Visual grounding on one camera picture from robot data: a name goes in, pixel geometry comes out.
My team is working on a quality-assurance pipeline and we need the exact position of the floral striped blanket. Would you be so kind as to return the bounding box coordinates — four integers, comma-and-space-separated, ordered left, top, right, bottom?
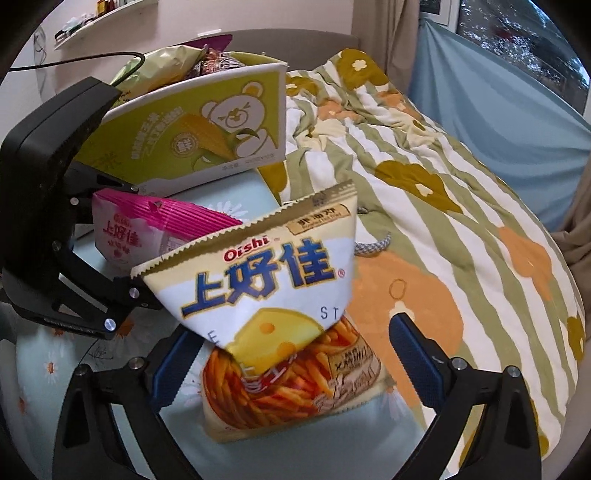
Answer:
256, 48, 587, 467

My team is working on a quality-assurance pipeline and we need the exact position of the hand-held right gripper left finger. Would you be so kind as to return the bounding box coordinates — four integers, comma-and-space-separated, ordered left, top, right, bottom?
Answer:
53, 329, 205, 480

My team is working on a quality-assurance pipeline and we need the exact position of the dark brown snack packet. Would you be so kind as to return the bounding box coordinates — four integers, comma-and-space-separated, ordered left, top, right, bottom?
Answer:
185, 44, 245, 81

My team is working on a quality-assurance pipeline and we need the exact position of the light blue cloth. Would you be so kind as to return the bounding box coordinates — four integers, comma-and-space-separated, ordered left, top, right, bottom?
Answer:
409, 18, 591, 232

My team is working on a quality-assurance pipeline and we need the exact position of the white wall shelf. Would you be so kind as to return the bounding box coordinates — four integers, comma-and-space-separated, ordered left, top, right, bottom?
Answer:
53, 0, 160, 51

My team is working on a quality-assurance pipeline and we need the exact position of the cheese stick snack packet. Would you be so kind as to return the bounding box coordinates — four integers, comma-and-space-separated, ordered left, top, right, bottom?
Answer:
130, 180, 384, 444

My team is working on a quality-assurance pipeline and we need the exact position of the green chip bag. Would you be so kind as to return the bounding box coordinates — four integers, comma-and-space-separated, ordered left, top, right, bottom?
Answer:
111, 46, 208, 93

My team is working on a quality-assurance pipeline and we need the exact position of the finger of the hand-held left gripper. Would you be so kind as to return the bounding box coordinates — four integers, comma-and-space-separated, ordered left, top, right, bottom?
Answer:
53, 237, 161, 334
67, 171, 140, 224

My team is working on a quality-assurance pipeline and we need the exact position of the green cardboard box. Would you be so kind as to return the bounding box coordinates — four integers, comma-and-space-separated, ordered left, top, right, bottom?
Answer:
74, 51, 289, 197

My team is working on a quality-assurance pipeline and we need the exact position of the beige curtain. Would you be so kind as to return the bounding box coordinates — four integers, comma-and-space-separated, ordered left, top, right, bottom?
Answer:
376, 0, 421, 88
551, 152, 591, 266

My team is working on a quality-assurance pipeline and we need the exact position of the black cable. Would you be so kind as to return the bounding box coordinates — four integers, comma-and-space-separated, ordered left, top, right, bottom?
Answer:
9, 52, 146, 88

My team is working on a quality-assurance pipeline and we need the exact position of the small checked cloth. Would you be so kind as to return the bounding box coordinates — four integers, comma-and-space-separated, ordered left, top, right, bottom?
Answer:
353, 232, 393, 257

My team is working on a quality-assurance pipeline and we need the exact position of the magenta white snack packet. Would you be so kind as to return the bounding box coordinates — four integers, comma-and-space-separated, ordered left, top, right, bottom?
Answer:
91, 188, 244, 275

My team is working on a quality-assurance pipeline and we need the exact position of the window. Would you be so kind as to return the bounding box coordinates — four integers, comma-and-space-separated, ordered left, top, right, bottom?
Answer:
418, 0, 591, 88

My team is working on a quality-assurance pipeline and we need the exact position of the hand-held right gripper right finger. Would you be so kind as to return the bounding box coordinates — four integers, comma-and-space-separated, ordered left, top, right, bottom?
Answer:
389, 311, 544, 480

